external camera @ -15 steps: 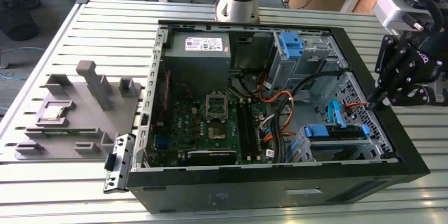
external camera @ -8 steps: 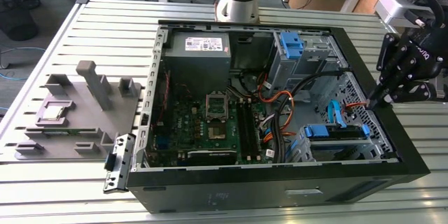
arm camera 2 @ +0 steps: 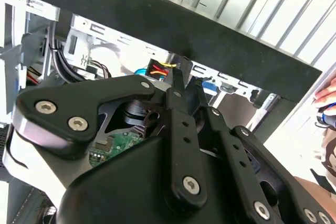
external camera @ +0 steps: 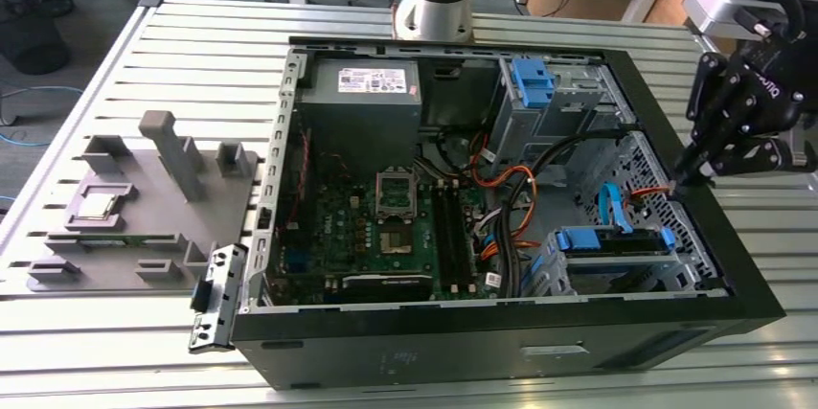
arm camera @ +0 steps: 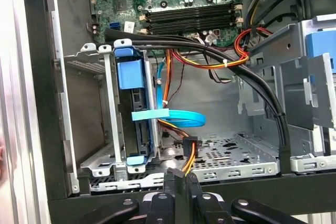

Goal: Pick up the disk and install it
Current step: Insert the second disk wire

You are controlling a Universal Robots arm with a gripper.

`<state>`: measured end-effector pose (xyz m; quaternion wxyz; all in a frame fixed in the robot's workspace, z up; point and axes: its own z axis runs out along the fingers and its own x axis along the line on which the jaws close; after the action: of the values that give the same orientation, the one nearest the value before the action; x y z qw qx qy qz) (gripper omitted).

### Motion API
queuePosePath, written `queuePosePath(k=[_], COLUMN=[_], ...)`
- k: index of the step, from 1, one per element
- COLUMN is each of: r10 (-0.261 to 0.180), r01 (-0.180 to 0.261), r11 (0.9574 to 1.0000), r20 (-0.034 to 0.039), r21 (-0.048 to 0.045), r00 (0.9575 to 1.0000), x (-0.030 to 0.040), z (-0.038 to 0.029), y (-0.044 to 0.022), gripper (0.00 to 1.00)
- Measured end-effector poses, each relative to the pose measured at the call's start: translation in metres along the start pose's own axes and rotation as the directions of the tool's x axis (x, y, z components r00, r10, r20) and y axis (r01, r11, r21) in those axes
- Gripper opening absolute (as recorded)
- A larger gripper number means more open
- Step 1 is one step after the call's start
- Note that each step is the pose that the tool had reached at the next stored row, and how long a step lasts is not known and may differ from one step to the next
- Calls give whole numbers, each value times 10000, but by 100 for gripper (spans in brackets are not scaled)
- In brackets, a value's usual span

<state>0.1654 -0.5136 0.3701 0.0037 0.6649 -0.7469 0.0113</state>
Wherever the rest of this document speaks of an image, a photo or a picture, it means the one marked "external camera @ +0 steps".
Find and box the metal socket cover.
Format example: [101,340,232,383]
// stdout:
[375,167,420,220]

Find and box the orange cable bundle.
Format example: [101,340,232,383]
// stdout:
[469,164,543,260]

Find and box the black RAM slot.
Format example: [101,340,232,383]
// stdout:
[433,178,460,291]
[448,178,479,293]

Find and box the green RAM stick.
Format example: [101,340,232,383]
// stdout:
[74,234,174,245]

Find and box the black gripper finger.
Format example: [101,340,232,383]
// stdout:
[702,134,818,179]
[670,51,755,189]

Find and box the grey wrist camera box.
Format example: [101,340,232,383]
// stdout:
[680,0,804,42]

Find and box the blue network cable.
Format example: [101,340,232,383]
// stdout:
[0,85,81,148]

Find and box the black open PC case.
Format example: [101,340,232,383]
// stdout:
[228,34,787,391]

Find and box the metal drive cage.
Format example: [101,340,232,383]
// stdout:
[489,55,639,175]

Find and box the thin red wire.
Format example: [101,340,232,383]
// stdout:
[287,126,316,233]

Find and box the orange power wire black plug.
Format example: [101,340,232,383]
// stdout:
[628,182,680,205]

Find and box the blue drive cage latch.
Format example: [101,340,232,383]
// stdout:
[509,57,556,108]

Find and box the metal expansion bracket latch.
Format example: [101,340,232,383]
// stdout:
[188,243,249,353]

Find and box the green motherboard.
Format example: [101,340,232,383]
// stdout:
[273,159,509,307]

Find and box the metal disk bay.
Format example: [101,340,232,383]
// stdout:
[529,224,720,296]

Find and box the black mesh waste basket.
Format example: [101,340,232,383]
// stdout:
[0,0,76,76]

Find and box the grey power supply unit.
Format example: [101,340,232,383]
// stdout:
[296,57,424,169]

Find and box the CPU socket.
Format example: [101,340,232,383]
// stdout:
[377,220,417,257]

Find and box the black graphics card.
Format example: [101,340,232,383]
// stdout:
[323,270,435,305]

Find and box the silver CPU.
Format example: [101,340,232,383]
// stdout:
[76,193,120,222]

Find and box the grey parts rack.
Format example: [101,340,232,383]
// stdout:
[24,109,267,293]

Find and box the hard disk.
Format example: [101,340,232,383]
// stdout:
[555,228,678,257]

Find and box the black cable bundle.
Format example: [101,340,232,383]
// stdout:
[496,126,640,299]

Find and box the blue data wire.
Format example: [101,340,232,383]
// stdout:
[596,182,635,237]

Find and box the blue expansion slot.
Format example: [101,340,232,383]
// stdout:
[285,245,311,275]

